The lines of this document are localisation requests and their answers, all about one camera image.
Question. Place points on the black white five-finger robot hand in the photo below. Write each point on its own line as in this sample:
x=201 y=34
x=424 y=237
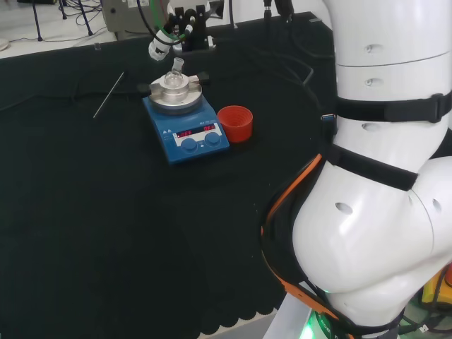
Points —
x=192 y=31

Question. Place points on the heater with blue base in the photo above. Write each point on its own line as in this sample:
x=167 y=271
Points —
x=166 y=141

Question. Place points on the clear round-bottom flask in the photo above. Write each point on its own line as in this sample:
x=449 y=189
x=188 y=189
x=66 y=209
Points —
x=174 y=79

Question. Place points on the grey box appliance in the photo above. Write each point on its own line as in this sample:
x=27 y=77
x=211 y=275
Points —
x=130 y=16

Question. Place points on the red ribbed cup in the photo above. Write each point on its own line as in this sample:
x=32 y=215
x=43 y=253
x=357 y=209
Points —
x=234 y=132

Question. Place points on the black tripod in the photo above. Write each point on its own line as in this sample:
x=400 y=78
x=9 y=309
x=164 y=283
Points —
x=36 y=21

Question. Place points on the black bench cloth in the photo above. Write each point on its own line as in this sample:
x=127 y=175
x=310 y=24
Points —
x=106 y=212

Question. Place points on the yellow stop button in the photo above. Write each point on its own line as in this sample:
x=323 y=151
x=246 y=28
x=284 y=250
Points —
x=432 y=289

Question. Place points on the black clamp mount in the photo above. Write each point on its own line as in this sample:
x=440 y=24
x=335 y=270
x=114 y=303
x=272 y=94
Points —
x=282 y=7

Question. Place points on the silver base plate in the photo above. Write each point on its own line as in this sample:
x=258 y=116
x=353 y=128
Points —
x=289 y=318

